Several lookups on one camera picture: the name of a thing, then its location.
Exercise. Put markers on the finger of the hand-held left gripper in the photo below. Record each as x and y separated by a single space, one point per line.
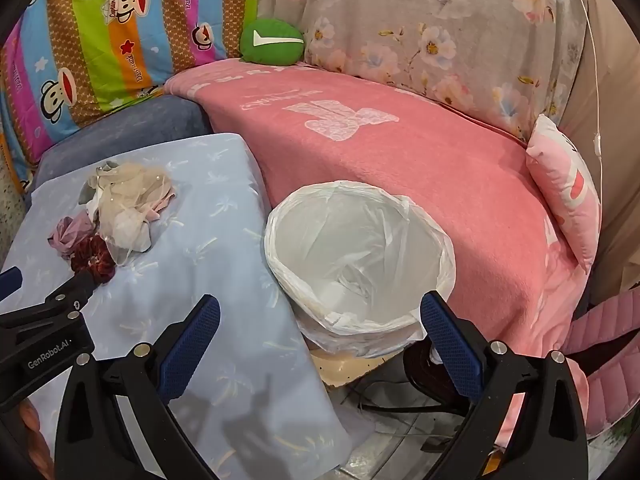
10 282
75 292

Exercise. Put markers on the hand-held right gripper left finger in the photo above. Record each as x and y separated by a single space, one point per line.
192 345

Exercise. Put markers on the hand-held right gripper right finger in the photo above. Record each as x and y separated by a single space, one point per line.
450 350

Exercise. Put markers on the dark red scrunchie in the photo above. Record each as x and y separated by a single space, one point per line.
97 260

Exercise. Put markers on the mauve cloth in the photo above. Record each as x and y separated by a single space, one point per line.
70 232

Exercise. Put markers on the white cloth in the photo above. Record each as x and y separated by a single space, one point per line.
127 232

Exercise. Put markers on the light pink cloth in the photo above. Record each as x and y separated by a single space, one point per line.
162 205

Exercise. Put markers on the beige sheer stocking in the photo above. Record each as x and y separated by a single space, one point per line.
135 180

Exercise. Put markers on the white bin with plastic liner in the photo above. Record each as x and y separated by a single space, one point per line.
360 240

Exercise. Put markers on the black chair base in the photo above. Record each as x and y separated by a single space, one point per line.
417 367

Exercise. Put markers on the beige cardboard piece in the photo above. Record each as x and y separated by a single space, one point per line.
340 367

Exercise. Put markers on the light blue printed cloth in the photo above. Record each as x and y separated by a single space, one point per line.
210 220

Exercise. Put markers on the pink chair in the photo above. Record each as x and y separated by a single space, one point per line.
610 325

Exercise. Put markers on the blue-grey cushion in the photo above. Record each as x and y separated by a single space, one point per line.
125 130

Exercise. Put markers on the pink blanket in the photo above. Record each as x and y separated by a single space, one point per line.
400 160

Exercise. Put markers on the pink printed pillow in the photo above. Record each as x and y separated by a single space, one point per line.
565 185

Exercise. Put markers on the colourful monkey cartoon pillow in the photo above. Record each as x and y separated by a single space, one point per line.
100 35

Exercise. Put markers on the beige curtain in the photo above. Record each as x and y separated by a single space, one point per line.
615 110

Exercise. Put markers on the green plush toy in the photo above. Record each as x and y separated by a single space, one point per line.
272 42

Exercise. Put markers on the grey floral quilt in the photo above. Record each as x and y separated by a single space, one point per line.
425 10

